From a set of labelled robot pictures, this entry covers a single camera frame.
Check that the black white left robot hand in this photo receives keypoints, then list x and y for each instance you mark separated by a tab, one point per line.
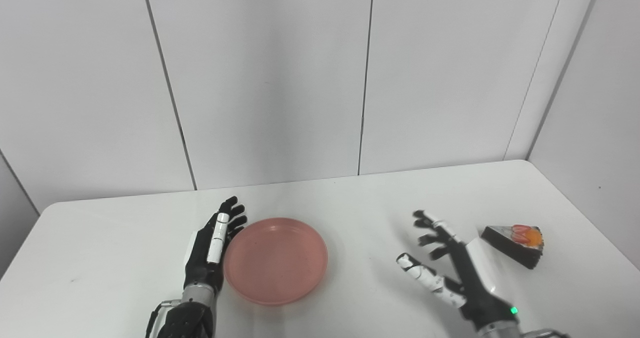
210	250

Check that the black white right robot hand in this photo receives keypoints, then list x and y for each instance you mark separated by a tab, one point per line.
465	278

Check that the chocolate cake slice with fruit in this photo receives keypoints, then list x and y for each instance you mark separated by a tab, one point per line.
515	243

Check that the pink round plate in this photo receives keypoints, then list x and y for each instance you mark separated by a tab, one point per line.
276	260

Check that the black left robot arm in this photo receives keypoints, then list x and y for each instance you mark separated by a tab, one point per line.
187	318

